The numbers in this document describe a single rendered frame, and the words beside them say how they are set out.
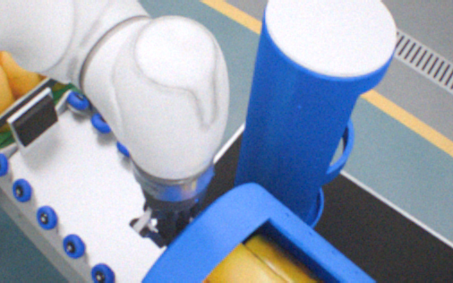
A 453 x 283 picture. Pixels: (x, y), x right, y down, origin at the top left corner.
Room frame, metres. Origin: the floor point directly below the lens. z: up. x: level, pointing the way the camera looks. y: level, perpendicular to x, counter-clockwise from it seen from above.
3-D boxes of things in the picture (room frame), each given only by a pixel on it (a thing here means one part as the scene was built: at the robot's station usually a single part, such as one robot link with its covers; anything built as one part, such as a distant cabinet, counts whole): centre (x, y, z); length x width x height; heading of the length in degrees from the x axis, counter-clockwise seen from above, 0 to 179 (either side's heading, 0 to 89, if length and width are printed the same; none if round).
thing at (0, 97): (0.62, 0.48, 0.99); 0.07 x 0.07 x 0.19
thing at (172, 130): (0.34, 0.07, 1.50); 0.13 x 0.11 x 0.16; 51
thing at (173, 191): (0.33, 0.06, 1.39); 0.09 x 0.09 x 0.06
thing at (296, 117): (0.89, -0.17, 0.59); 0.28 x 0.28 x 0.88
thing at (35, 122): (0.57, 0.37, 0.99); 0.10 x 0.02 x 0.12; 145
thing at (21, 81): (0.68, 0.43, 0.99); 0.07 x 0.07 x 0.19
